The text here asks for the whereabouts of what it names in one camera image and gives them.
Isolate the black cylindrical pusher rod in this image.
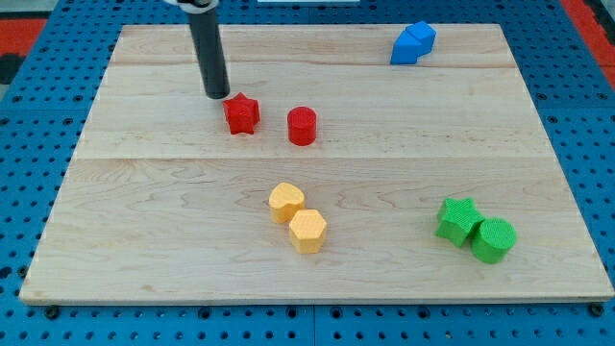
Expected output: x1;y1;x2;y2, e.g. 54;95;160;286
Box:
185;1;230;99

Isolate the red star block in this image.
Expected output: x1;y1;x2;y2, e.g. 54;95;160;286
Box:
222;92;260;135

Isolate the green star block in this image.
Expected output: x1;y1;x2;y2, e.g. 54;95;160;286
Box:
435;197;485;247

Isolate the red cylinder block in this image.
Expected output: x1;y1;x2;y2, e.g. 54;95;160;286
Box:
287;107;317;146

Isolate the yellow heart block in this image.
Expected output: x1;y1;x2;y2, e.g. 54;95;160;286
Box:
268;183;306;224

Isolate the blue pentagon block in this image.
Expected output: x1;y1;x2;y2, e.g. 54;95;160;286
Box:
390;31;422;65

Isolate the blue cube block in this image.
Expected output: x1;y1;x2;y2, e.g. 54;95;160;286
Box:
406;21;436;56

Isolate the yellow hexagon block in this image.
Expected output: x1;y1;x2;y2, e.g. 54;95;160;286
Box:
289;210;328;255

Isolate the wooden board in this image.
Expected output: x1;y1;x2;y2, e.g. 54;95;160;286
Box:
20;24;614;306

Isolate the green cylinder block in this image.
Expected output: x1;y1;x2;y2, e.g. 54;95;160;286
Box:
471;217;517;264

